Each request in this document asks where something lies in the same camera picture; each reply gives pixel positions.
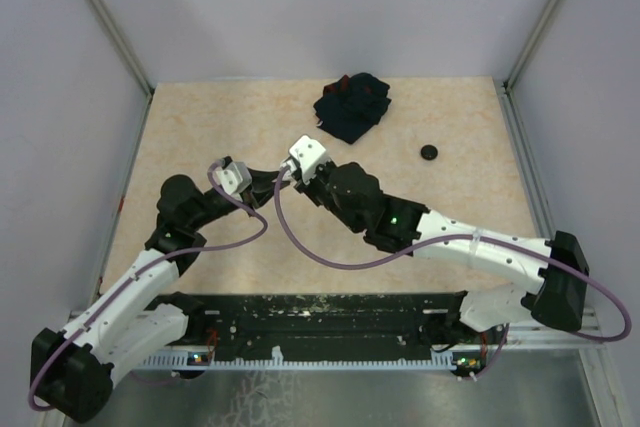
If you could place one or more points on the black earbud charging case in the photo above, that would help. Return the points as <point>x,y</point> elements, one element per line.
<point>429,152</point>

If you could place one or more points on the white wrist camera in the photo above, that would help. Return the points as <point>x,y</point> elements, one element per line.
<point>234,176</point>
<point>306,153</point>

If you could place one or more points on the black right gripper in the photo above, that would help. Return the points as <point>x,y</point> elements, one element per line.
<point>308,189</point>

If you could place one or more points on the aluminium corner post right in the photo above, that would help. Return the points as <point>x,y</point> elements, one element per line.
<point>532,44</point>

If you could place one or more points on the aluminium corner post left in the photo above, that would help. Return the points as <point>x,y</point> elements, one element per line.
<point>116,35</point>

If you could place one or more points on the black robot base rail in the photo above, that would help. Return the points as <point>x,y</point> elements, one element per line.
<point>327,327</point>

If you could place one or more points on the dark navy folded cloth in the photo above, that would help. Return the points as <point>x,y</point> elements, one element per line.
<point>351,106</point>

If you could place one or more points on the aluminium corner post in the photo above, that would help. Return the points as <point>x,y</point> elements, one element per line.
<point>532,44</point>
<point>116,35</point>

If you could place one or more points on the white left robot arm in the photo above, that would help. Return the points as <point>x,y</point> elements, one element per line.
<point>76,369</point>

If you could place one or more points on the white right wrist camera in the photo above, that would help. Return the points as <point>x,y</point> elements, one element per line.
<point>306,153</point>

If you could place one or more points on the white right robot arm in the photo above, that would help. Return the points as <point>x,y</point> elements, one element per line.
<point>544,279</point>

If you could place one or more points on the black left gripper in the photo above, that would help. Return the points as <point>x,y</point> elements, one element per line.
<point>262,189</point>

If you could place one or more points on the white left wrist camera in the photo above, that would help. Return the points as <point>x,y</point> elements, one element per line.
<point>234,176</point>

